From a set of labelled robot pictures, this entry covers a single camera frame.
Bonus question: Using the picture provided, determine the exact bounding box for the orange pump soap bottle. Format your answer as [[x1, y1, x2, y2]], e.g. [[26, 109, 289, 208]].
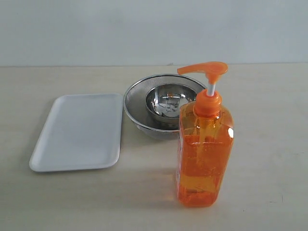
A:
[[176, 62, 234, 207]]

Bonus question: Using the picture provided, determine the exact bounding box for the steel mesh colander bowl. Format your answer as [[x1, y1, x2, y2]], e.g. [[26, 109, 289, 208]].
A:
[[123, 74, 206, 140]]

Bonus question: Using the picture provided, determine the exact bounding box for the small stainless steel bowl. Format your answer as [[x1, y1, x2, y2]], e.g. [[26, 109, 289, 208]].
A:
[[145, 83, 197, 124]]

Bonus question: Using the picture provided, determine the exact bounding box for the white rectangular plastic tray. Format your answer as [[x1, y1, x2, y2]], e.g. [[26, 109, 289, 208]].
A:
[[29, 93, 123, 172]]

